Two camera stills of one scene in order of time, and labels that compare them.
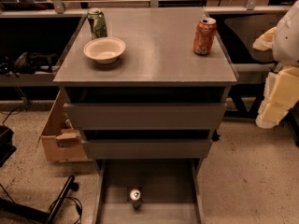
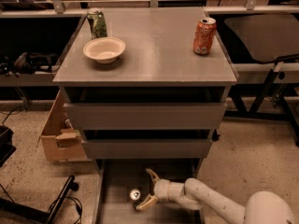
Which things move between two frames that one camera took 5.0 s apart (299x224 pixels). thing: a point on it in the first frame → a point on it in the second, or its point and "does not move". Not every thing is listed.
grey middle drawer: [148, 148] does not move
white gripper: [287, 42] → [163, 189]
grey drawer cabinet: [156, 88] does not move
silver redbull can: [135, 197] does not move
